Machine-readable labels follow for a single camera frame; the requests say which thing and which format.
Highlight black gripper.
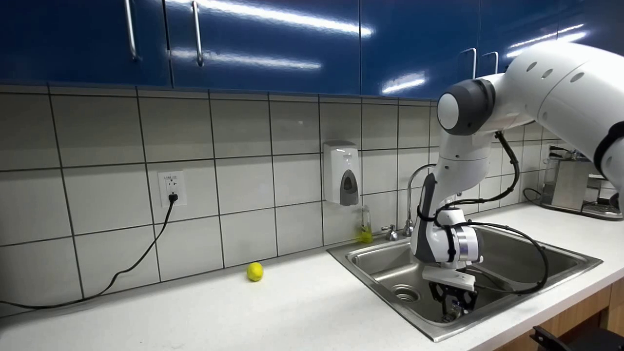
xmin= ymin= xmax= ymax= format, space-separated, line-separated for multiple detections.
xmin=431 ymin=283 xmax=478 ymax=322

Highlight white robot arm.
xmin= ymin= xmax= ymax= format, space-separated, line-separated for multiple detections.
xmin=412 ymin=41 xmax=624 ymax=316

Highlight stainless steel double sink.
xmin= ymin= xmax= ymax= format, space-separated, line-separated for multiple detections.
xmin=326 ymin=223 xmax=605 ymax=344

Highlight chrome sink faucet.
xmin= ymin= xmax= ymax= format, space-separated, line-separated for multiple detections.
xmin=381 ymin=164 xmax=427 ymax=242

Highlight black chair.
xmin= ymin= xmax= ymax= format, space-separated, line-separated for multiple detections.
xmin=531 ymin=326 xmax=624 ymax=351

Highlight silver coffee machine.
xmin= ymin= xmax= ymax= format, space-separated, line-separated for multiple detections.
xmin=523 ymin=147 xmax=622 ymax=221

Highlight white soap dispenser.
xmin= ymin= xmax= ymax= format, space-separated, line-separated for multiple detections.
xmin=322 ymin=143 xmax=361 ymax=207

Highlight yellow lemon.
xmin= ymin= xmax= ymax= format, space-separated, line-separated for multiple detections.
xmin=246 ymin=262 xmax=264 ymax=283

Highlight blue upper cabinets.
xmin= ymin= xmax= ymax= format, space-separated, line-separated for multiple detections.
xmin=0 ymin=0 xmax=624 ymax=100

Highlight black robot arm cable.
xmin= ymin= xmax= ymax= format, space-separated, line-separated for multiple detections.
xmin=416 ymin=129 xmax=552 ymax=297

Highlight black power cable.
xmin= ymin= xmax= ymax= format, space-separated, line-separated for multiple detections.
xmin=0 ymin=191 xmax=182 ymax=312

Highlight white wall outlet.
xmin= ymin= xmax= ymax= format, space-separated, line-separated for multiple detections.
xmin=158 ymin=172 xmax=188 ymax=207

